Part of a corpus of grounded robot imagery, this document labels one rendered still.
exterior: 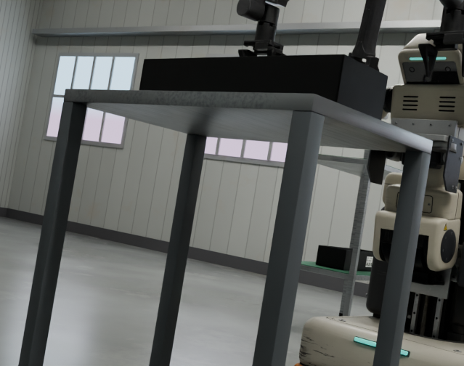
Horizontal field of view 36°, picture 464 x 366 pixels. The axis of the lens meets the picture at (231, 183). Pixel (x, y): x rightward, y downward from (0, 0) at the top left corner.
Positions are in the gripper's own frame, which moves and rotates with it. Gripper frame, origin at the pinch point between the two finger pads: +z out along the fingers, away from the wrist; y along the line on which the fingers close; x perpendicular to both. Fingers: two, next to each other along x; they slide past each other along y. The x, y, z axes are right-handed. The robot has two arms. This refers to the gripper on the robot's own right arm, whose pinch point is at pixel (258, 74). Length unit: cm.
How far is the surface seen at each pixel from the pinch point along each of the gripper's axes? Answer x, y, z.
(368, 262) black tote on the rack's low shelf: 213, -77, 57
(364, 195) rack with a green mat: 167, -59, 22
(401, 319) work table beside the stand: -16, 65, 56
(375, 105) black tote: -29, 58, 13
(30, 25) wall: 338, -689, -143
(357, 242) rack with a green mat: 167, -58, 46
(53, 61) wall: 355, -650, -100
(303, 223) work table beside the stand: -56, 65, 39
